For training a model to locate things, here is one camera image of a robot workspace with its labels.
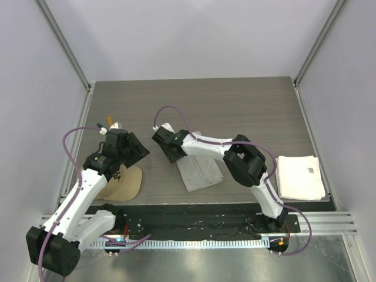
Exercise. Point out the right aluminium frame post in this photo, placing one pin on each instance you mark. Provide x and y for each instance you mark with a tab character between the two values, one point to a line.
329	23

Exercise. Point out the white folded towel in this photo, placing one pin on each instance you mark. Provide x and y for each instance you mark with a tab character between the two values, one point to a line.
299	178

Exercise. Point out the grey cloth napkin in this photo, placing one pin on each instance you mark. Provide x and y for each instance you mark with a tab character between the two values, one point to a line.
198	168

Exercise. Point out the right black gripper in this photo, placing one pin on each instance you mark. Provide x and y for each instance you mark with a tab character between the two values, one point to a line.
171	158

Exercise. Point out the white slotted cable duct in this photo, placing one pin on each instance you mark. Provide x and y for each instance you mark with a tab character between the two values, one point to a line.
179	245

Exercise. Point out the beige cap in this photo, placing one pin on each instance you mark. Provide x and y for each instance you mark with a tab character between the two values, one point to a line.
123	186

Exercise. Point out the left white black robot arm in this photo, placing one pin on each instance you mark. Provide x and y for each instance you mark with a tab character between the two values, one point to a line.
58	244

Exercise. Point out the left aluminium frame post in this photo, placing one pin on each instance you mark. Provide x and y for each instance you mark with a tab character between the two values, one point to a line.
58	34

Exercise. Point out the aluminium frame post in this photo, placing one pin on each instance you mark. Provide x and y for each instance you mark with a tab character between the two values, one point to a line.
58	34
329	23

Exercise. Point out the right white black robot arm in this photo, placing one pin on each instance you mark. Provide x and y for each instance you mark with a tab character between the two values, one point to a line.
246	164

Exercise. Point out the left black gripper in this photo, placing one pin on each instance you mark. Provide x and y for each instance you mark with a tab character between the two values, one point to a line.
138	151

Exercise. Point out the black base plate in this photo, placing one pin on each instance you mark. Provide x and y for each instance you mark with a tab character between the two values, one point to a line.
197	222

